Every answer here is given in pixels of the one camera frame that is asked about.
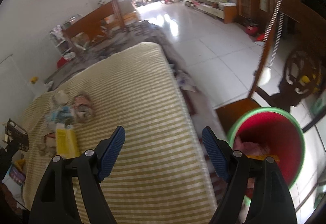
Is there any yellow carton box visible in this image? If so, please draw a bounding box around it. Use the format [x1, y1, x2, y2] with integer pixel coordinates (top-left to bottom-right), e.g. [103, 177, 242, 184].
[55, 123, 81, 159]

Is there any grey plastic bag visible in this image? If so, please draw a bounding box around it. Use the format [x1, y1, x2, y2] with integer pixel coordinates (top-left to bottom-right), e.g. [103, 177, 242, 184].
[72, 92, 95, 123]

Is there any orange yellow snack bag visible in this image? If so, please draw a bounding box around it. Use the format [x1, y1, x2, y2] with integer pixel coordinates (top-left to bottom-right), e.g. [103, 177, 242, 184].
[247, 155, 280, 163]

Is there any pink snack wrapper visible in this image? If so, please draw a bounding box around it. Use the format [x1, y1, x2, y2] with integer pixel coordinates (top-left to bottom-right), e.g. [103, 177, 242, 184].
[233, 137, 270, 156]

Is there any crumpled red white wrapper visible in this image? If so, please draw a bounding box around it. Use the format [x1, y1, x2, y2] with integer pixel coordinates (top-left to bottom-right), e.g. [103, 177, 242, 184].
[37, 132, 56, 157]

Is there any blue white crumpled wrapper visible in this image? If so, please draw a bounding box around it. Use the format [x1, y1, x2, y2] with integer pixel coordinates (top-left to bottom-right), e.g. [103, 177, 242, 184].
[45, 105, 75, 128]

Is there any patterned paper cup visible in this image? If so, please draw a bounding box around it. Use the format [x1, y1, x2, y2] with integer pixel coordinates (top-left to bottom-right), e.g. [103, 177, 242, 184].
[51, 90, 69, 108]

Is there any striped yellow white cloth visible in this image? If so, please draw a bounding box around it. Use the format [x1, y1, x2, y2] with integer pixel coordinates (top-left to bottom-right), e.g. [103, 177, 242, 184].
[21, 42, 220, 224]

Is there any yellow tape roll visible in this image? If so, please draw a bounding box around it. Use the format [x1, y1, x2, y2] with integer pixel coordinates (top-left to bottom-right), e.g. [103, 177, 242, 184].
[30, 77, 39, 84]

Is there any red bag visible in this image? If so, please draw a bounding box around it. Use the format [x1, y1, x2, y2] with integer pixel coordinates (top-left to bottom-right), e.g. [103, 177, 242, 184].
[56, 57, 69, 69]

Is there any wooden carved chair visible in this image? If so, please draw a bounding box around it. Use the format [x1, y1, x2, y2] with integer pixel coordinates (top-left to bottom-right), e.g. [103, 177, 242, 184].
[216, 0, 325, 133]

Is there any red dustpan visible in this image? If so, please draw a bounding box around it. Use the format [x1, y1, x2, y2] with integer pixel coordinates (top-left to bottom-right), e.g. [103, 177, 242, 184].
[255, 33, 266, 42]

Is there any white metal rack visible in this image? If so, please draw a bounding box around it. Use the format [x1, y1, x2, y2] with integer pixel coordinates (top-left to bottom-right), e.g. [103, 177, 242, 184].
[49, 25, 76, 61]

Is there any wooden bench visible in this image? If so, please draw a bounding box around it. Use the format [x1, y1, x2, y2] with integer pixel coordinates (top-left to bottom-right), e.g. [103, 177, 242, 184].
[62, 0, 139, 55]

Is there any grey patterned table cover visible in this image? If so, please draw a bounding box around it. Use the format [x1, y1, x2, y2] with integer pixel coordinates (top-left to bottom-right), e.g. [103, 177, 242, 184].
[45, 19, 215, 122]

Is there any low tv cabinet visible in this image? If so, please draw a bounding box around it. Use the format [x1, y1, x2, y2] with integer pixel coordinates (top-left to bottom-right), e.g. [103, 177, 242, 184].
[183, 0, 238, 24]

